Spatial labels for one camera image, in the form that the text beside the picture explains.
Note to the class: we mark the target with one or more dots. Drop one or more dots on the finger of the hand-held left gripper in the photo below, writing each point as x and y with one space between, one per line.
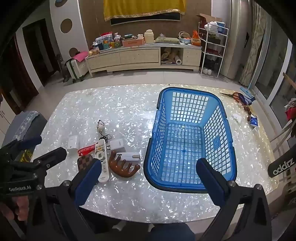
31 140
56 154

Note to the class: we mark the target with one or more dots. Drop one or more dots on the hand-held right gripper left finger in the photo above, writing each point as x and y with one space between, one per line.
87 182

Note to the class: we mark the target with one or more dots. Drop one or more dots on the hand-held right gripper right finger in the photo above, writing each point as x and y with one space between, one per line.
212 185

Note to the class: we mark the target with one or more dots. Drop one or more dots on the white remote control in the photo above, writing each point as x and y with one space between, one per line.
103 171

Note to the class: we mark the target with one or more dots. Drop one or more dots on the white earbud case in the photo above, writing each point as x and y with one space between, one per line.
72 143

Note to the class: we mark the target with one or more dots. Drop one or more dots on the brown checkered wallet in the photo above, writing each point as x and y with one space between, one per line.
84 162

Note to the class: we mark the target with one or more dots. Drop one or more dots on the brown wooden hand massager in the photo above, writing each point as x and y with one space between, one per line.
122 170

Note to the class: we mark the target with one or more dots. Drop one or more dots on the blue plastic basket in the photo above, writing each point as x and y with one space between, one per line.
216 141

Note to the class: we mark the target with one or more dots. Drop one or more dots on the white charger adapter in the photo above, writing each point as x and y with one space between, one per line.
116 145

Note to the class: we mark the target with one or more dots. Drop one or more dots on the person's left hand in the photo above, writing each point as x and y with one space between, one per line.
16 206

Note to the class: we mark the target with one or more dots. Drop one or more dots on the person's leg in jeans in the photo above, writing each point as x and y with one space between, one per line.
171 233

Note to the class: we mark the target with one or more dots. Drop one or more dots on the black Zippo case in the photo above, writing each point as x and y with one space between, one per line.
282 165

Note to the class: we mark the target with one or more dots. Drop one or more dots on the white crumpled tissue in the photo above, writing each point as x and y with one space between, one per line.
237 117

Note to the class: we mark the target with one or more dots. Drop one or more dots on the blue and white packet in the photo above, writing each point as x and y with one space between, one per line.
254 121

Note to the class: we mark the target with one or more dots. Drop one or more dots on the cream suitcase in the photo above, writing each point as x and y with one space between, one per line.
76 68

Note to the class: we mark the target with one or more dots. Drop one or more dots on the dark wooden door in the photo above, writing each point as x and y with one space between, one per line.
37 51

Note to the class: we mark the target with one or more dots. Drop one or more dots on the blue striped cloth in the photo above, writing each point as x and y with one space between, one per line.
247 99

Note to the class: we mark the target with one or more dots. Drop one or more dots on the pink folder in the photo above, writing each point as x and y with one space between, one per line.
81 56

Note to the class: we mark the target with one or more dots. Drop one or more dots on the blue flat mop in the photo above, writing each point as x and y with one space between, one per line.
245 90

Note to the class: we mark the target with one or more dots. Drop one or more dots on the hanging red clothes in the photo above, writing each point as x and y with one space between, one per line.
291 110

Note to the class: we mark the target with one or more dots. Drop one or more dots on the pair of white shoes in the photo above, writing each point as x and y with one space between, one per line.
207 71

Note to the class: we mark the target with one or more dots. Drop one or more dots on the clutter of bottles and boxes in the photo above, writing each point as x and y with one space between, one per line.
106 42

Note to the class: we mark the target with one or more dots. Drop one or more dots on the cream tv cabinet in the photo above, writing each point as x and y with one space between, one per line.
138 55

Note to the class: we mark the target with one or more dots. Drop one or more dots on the white paper roll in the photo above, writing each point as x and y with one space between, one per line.
178 61

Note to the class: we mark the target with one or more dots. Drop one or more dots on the wooden drying rack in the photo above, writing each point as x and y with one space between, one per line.
289 80

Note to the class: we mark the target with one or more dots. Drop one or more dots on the white metal rack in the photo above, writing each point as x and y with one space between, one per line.
211 54

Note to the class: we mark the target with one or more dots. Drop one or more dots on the orange cardboard box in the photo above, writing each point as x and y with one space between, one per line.
133 42

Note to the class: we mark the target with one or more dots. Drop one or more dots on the patterned curtain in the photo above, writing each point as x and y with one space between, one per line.
253 51

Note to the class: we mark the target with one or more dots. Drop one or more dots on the standing air conditioner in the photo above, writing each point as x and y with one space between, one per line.
233 41

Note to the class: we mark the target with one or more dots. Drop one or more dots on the orange plastic bag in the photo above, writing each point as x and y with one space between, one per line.
196 39

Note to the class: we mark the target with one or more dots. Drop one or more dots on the white bowl with fruit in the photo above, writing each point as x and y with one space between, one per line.
185 39

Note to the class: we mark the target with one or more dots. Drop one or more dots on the cream lidded jar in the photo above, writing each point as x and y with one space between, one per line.
149 36

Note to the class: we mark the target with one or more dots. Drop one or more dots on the green cushion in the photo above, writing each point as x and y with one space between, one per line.
166 39

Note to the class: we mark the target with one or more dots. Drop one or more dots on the blue carton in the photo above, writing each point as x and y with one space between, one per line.
223 29

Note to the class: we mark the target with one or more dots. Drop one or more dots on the black television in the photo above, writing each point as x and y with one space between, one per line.
143 20

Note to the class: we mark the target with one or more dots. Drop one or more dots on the white plastic bag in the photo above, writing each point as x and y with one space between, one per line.
212 26

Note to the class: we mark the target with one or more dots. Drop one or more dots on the open cardboard box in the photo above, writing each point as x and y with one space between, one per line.
204 19

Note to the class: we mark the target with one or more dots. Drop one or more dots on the yellow fringed cloth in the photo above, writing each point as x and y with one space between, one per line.
143 8

